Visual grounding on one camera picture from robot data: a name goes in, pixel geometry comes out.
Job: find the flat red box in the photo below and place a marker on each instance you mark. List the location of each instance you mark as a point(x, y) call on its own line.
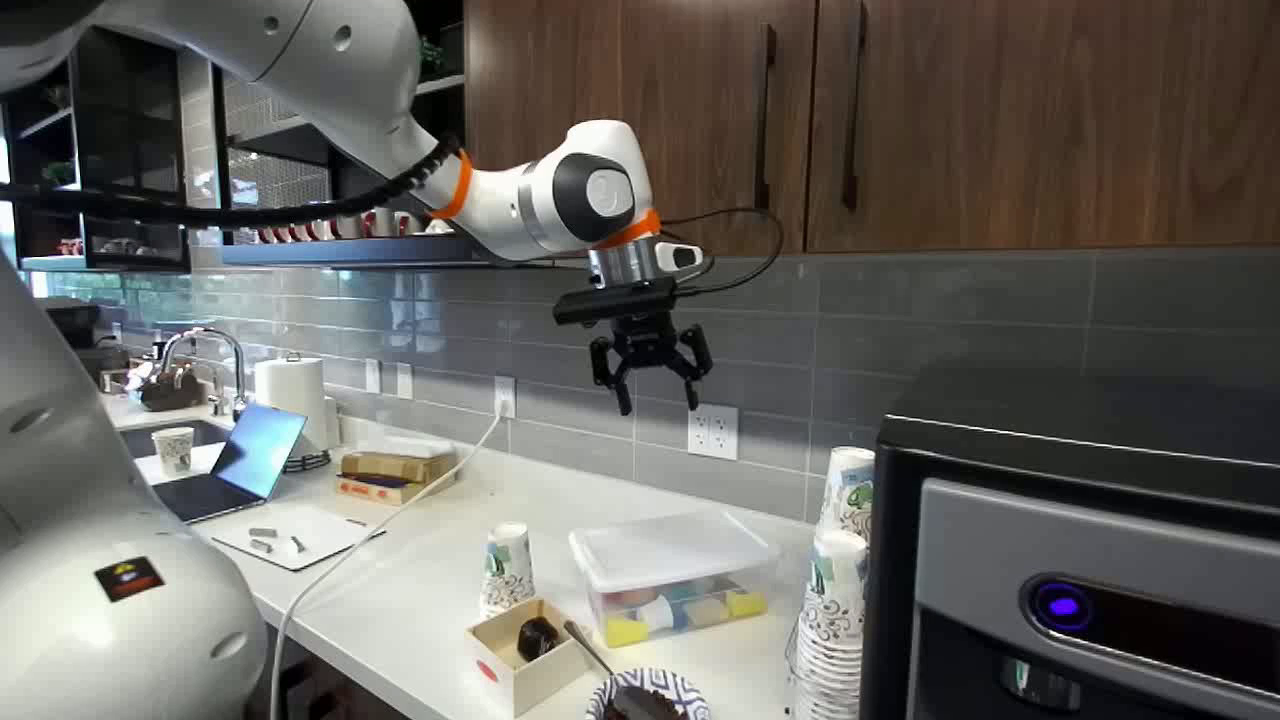
point(367, 490)

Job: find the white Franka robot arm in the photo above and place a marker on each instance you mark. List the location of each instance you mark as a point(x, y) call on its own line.
point(335, 65)

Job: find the green printed paper cup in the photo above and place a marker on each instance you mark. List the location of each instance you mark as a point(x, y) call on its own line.
point(509, 567)

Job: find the black glass shelving unit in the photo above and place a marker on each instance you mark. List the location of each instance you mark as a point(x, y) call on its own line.
point(127, 132)

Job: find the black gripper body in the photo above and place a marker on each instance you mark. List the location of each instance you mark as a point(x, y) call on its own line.
point(645, 341)

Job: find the chrome kitchen faucet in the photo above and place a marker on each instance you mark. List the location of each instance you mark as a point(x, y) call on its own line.
point(226, 350)

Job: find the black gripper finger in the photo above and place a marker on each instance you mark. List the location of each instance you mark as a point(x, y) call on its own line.
point(694, 359)
point(605, 363)

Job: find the small open cardboard box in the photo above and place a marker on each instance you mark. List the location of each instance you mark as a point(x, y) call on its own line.
point(507, 674)

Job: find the blue laptop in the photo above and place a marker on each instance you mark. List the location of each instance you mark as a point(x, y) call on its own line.
point(261, 455)

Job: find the clear plastic lidded container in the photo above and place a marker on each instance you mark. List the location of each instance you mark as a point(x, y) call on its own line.
point(664, 553)

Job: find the white paper sheet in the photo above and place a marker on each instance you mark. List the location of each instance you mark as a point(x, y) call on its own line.
point(327, 535)

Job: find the short stack of paper cups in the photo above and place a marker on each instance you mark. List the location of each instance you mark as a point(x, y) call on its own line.
point(850, 490)

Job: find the black silver coffee machine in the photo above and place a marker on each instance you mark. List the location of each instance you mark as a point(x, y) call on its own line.
point(1067, 562)

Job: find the kitchen sink basin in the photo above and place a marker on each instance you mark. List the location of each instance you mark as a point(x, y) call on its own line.
point(210, 432)

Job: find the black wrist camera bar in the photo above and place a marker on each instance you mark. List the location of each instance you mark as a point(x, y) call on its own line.
point(601, 305)

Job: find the blue-grey wall shelf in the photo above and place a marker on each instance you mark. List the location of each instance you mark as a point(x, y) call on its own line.
point(344, 254)

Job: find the white paper cup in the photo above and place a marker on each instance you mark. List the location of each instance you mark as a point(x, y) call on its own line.
point(175, 449)

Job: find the large white wall outlet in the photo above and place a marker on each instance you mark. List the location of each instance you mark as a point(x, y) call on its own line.
point(714, 432)

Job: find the red and white mug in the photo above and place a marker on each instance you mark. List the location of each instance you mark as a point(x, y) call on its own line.
point(374, 226)
point(265, 233)
point(302, 233)
point(331, 228)
point(281, 233)
point(407, 226)

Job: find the narrow wooden cupboard door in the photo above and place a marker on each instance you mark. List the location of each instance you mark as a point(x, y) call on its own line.
point(625, 65)

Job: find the black espresso machine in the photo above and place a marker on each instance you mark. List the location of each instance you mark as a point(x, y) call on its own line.
point(74, 320)

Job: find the dark spoon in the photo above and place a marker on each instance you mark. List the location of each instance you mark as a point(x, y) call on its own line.
point(585, 651)

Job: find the tall stack of paper cups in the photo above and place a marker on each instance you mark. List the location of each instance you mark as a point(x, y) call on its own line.
point(829, 626)

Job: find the white paper towel roll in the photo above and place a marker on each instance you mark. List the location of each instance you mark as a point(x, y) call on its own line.
point(299, 394)

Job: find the white wall outlet with plug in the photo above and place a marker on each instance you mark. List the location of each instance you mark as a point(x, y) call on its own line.
point(507, 398)

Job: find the dark object in cardboard box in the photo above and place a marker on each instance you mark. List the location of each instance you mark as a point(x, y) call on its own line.
point(536, 638)

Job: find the patterned paper plate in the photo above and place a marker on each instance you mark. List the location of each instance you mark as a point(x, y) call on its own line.
point(664, 686)

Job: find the wooden box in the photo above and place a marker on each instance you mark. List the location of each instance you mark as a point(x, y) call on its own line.
point(402, 467)

